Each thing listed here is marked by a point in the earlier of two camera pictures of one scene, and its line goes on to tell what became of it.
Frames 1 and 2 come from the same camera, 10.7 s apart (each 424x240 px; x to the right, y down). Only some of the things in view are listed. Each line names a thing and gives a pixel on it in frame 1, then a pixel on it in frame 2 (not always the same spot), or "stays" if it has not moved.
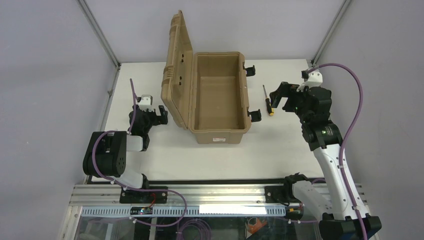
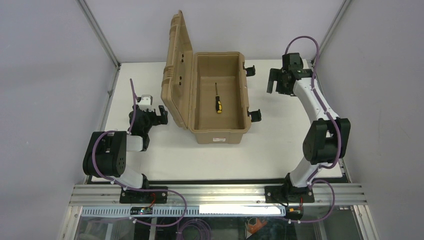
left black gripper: x=154 y=117 stays
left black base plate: x=144 y=197 stays
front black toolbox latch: x=256 y=115 stays
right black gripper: x=291 y=96 to x=278 y=80
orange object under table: x=254 y=228 stays
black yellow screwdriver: x=270 y=108 to x=219 y=106
